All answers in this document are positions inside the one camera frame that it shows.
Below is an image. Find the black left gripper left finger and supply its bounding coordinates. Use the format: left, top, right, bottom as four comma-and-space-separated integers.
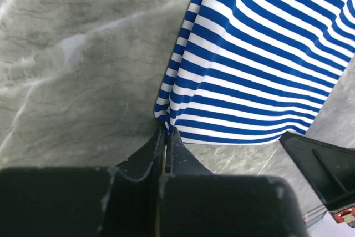
1, 127, 165, 236

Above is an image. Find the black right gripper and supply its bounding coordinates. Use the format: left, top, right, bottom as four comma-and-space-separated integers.
280, 132, 354, 228

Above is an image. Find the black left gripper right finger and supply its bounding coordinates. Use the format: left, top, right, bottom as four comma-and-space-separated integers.
159, 129, 307, 236

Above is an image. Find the blue white striped tank top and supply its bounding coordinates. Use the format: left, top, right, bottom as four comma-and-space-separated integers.
154, 0, 354, 145

